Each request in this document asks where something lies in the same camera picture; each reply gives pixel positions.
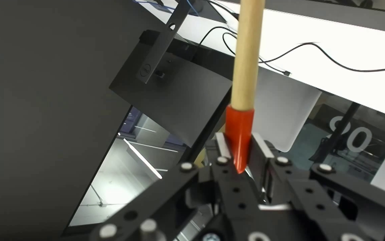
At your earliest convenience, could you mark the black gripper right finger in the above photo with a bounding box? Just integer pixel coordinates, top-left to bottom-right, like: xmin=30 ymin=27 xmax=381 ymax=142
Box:
xmin=249 ymin=133 xmax=291 ymax=193

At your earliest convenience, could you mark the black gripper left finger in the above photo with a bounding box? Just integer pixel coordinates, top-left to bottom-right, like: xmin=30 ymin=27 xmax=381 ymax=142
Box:
xmin=207 ymin=133 xmax=236 ymax=188

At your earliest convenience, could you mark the miniature wooden bat red handle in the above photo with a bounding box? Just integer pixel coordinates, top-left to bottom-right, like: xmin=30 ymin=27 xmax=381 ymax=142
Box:
xmin=226 ymin=0 xmax=266 ymax=174

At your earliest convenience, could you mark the large black monitor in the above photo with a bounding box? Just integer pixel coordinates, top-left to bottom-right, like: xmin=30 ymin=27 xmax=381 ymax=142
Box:
xmin=0 ymin=0 xmax=234 ymax=241

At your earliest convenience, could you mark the black cable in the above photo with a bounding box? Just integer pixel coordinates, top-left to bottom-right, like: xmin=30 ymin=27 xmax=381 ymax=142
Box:
xmin=198 ymin=26 xmax=385 ymax=76

